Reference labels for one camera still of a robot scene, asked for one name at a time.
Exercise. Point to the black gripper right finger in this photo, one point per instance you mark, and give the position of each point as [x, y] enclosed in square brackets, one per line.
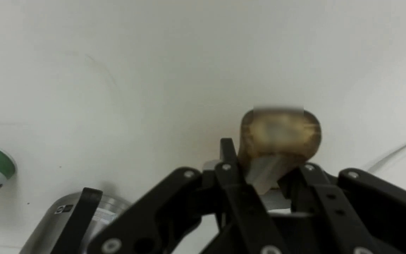
[367, 211]

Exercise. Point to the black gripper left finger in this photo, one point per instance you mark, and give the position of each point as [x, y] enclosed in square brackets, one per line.
[203, 211]

